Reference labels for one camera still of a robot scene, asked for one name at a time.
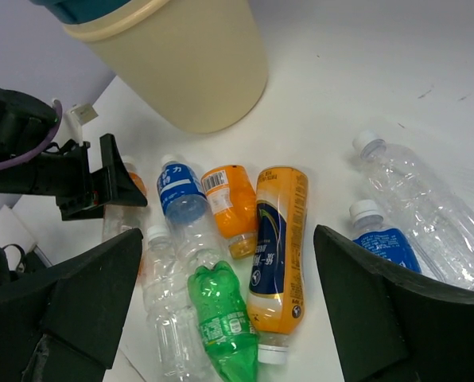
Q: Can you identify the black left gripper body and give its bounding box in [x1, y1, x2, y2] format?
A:
[0, 88, 91, 220]

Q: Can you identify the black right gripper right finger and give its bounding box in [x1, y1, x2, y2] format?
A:
[313, 225, 474, 381]

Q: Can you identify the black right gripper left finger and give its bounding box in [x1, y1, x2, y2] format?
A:
[0, 228, 142, 381]

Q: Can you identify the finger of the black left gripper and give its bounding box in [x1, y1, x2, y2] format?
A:
[88, 134, 148, 218]

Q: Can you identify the clear bottle orange label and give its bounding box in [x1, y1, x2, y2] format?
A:
[101, 154, 149, 279]

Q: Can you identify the blue label clear bottle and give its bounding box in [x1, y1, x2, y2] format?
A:
[157, 154, 227, 275]

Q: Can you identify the large clear plastic bottle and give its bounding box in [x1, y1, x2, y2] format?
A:
[352, 131, 474, 291]

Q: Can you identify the short orange bottle barcode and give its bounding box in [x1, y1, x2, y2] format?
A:
[201, 165, 258, 259]

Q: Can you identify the small clear plastic bottle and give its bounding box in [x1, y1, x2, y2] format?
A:
[142, 224, 216, 381]

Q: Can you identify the green plastic bottle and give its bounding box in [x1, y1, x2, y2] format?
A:
[188, 261, 258, 382]

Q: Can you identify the beige bin with teal liner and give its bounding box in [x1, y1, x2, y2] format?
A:
[41, 0, 268, 133]

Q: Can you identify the tall orange navy bottle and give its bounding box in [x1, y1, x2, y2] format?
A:
[247, 166, 309, 365]

